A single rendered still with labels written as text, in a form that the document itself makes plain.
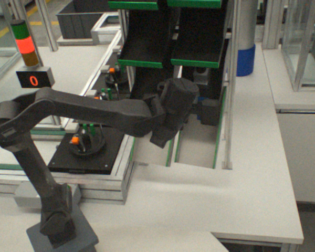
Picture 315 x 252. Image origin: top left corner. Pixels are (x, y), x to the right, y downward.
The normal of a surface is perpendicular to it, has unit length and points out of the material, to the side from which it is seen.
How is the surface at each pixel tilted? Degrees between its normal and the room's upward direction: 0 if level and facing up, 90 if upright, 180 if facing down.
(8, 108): 21
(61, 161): 0
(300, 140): 90
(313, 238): 0
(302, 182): 90
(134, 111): 16
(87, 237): 0
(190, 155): 45
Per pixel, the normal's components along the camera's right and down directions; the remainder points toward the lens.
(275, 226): -0.08, -0.79
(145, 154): -0.28, -0.13
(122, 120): -0.28, 0.42
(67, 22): -0.15, 0.62
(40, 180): 0.21, 0.59
